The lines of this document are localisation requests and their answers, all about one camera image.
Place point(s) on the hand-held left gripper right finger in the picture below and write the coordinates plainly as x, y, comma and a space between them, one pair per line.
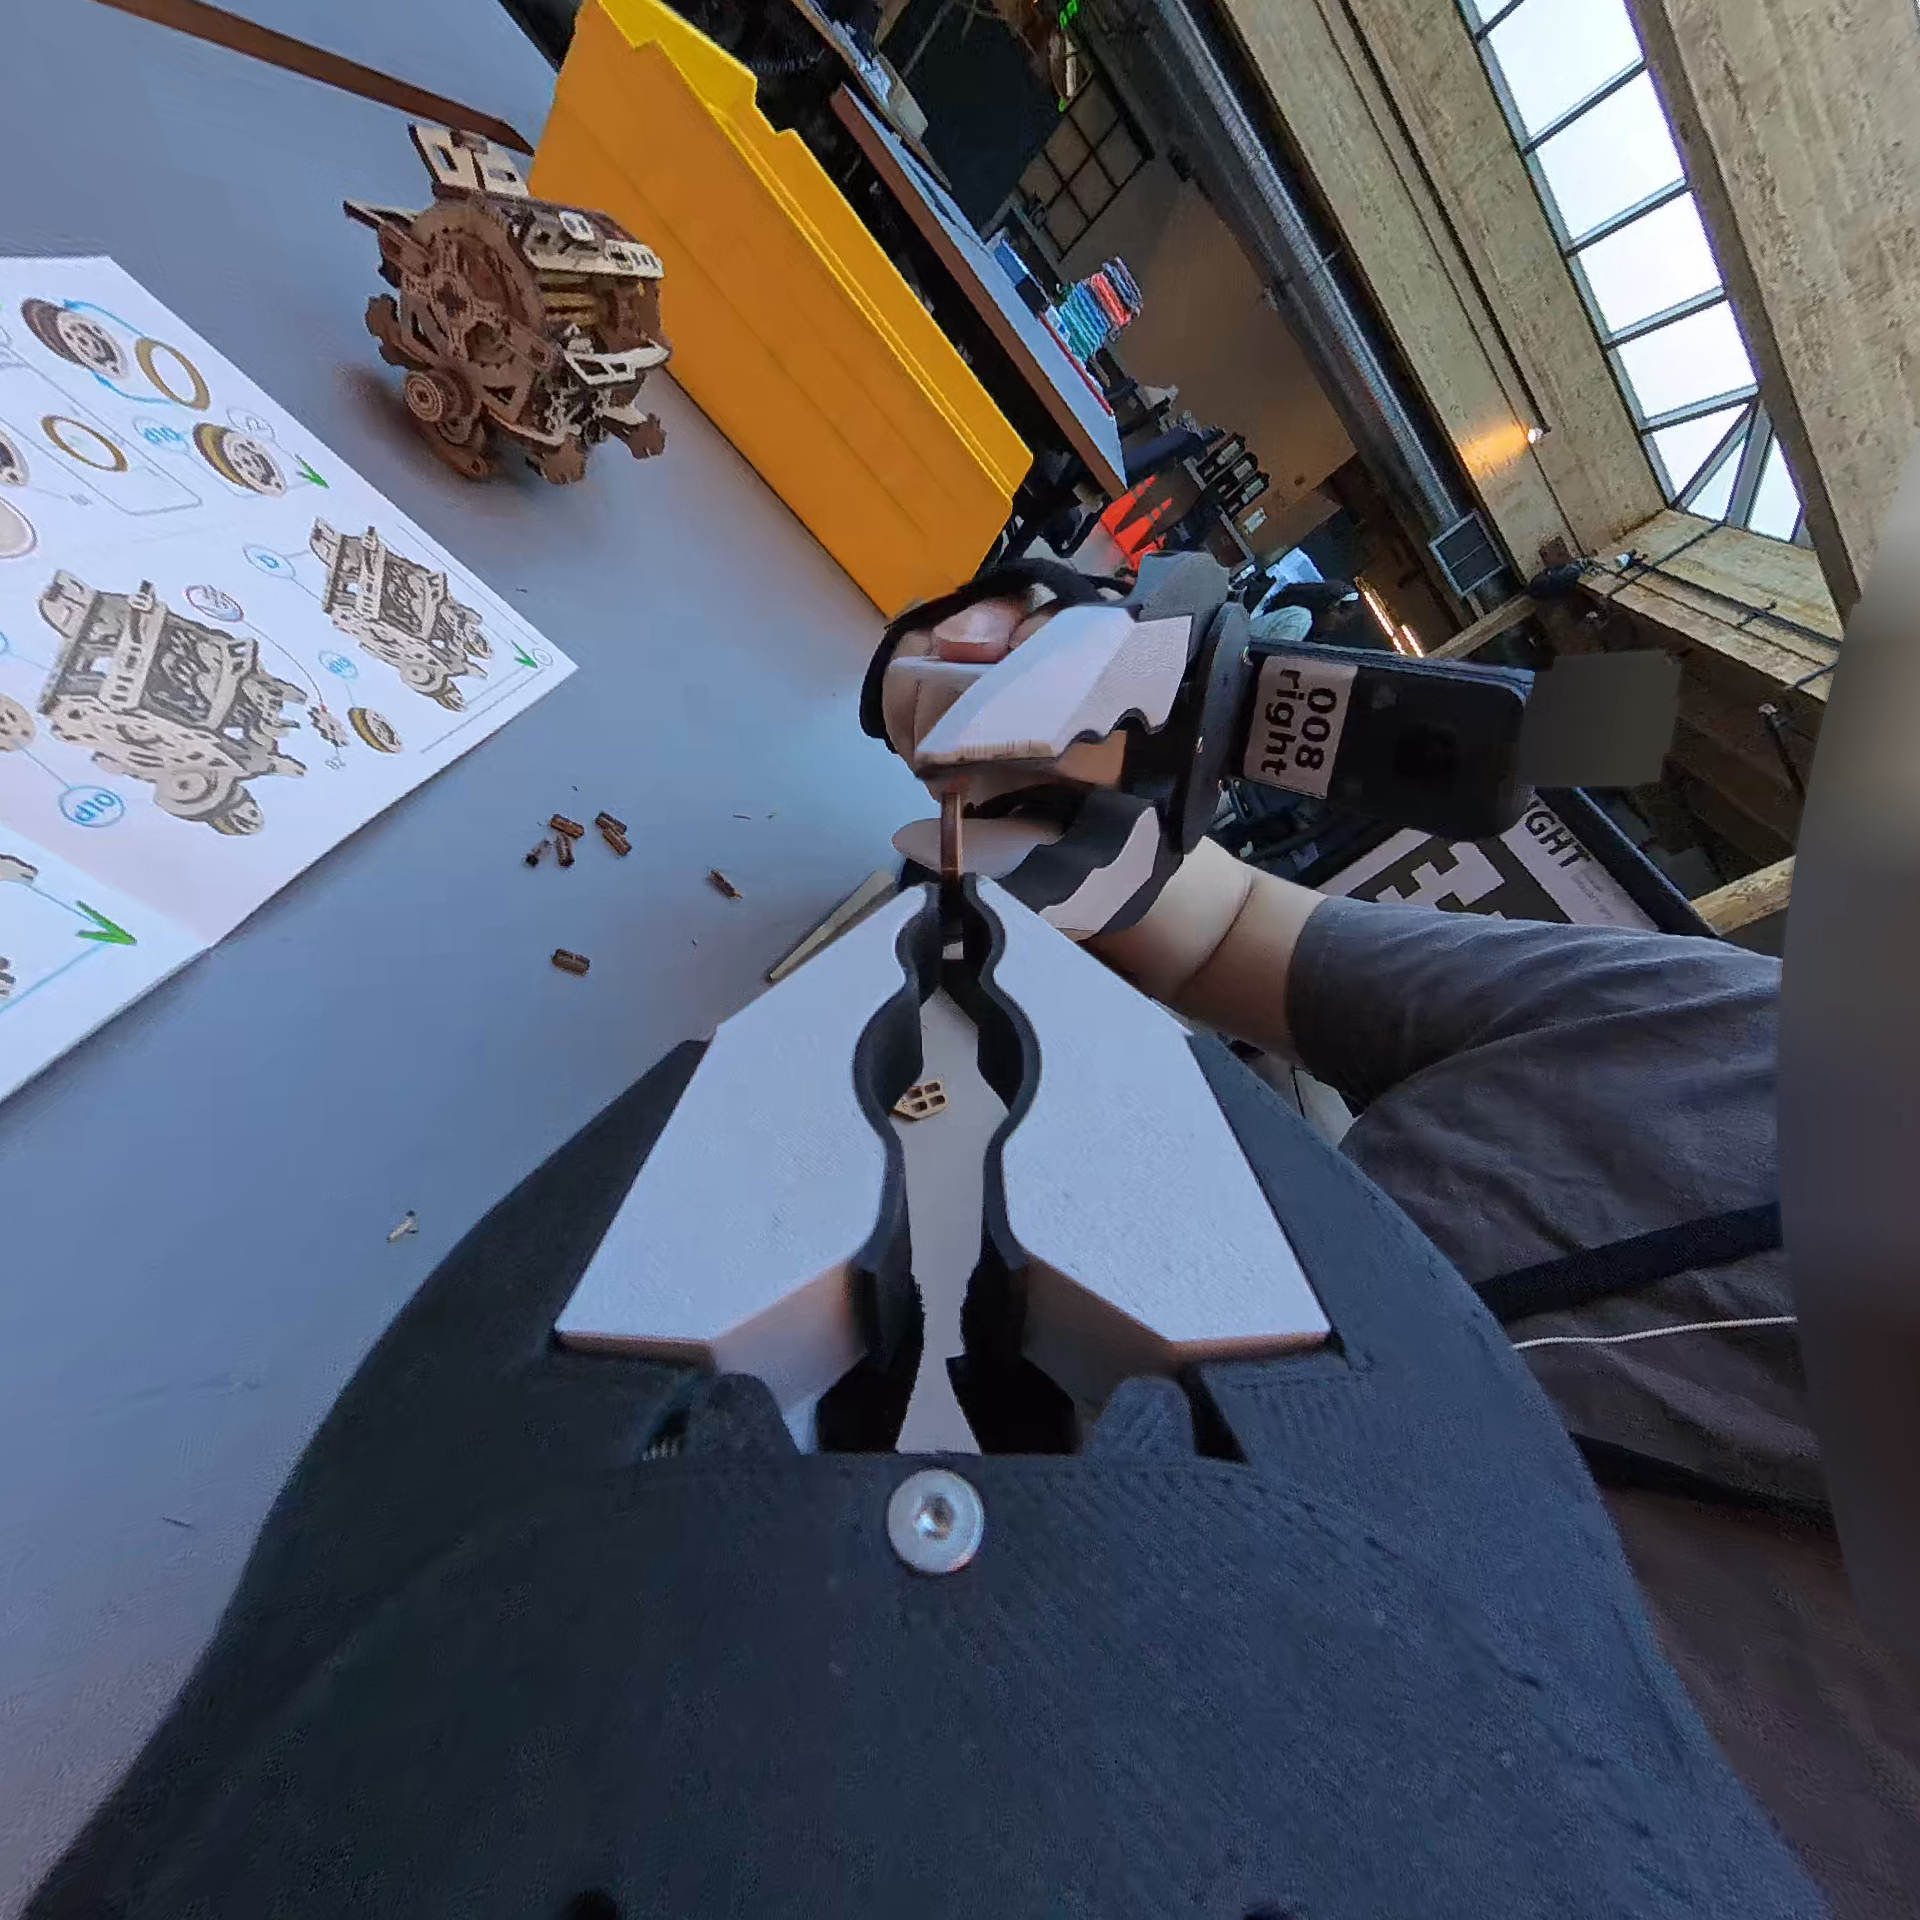
1141, 1201

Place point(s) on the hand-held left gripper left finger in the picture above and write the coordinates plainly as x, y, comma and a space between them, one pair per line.
735, 1170

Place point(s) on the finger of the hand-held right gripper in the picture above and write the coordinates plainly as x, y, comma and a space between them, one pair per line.
1103, 863
1065, 681

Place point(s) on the brown wooden pin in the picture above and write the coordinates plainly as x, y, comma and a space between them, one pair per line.
954, 856

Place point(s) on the small wooden part with holes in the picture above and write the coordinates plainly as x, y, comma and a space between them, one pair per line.
919, 1101

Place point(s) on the person's right forearm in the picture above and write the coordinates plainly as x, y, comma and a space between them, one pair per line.
1425, 1004

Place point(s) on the assembled wooden mechanical model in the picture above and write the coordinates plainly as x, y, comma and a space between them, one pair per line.
504, 317

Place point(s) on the person's right hand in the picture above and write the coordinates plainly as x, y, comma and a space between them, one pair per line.
967, 634

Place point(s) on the thin pale wooden stick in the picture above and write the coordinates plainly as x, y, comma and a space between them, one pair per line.
833, 926

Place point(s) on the cluttered background workbench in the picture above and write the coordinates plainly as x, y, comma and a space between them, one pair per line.
1004, 285

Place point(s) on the yellow plastic bin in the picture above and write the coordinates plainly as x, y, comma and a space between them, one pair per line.
779, 300

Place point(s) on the person's torso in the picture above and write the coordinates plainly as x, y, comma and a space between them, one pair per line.
1620, 1277

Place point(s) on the skylight window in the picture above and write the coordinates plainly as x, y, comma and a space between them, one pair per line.
1635, 241

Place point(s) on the illustrated instruction booklet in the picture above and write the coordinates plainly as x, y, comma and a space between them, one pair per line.
225, 599

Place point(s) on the dark brown wooden strip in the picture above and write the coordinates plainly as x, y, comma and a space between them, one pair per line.
345, 66

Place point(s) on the wall air vent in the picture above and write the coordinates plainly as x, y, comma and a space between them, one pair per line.
1465, 557

